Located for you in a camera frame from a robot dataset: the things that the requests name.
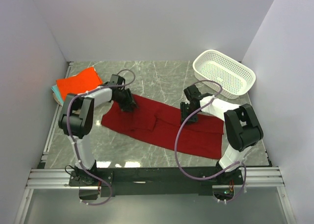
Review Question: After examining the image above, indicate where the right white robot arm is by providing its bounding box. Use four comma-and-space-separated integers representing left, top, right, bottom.
175, 85, 263, 184

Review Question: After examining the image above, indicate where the dark red t shirt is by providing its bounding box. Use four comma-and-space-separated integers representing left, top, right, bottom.
101, 95, 224, 159

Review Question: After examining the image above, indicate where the black base beam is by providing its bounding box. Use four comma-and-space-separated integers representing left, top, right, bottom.
69, 168, 243, 197

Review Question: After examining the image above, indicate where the white plastic basket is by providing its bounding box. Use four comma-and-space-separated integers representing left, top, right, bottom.
192, 50, 256, 100

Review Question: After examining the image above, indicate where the orange folded t shirt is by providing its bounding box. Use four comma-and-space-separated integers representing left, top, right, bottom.
56, 66, 103, 101

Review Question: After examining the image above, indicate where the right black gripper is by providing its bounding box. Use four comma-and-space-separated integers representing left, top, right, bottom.
180, 102, 199, 125

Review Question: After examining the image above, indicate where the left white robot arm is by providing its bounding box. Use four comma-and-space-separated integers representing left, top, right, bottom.
58, 74, 137, 186

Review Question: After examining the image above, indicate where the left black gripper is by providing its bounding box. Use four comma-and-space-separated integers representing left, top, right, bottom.
113, 88, 138, 112

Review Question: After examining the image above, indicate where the teal folded t shirt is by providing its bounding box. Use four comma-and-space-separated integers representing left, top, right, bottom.
51, 85, 64, 103

